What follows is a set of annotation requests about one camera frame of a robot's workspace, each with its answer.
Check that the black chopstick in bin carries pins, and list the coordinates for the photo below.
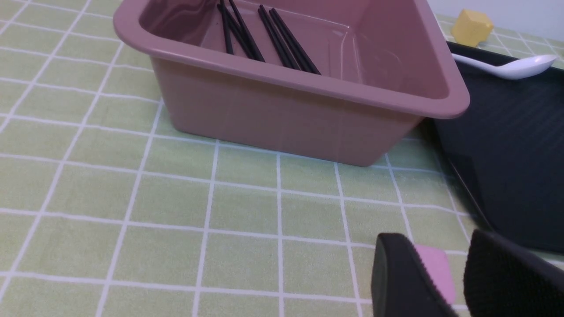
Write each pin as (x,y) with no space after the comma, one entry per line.
(235,31)
(301,57)
(257,55)
(284,54)
(226,28)

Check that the black chopstick in bin rightmost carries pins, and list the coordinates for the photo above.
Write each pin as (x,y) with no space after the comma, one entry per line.
(301,57)

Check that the white spoon far left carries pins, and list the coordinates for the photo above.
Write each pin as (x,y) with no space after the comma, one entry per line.
(516,70)

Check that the black plastic tray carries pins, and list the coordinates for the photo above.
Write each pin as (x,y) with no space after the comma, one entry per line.
(507,153)

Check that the yellow wooden cube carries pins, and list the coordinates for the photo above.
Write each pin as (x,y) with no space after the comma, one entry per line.
(471,28)

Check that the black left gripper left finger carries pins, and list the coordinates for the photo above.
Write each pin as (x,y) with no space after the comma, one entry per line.
(401,286)

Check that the black chopstick in bin leftmost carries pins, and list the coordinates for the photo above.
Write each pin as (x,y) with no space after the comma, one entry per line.
(226,28)

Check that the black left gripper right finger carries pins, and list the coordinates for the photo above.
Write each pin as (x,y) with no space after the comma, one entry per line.
(502,279)

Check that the green checkered tablecloth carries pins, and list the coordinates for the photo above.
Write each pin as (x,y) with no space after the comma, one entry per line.
(108,211)

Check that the pink plastic bin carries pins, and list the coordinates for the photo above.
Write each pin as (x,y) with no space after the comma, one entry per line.
(384,66)

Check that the pink cube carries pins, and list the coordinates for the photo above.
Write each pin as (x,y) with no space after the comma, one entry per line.
(437,264)

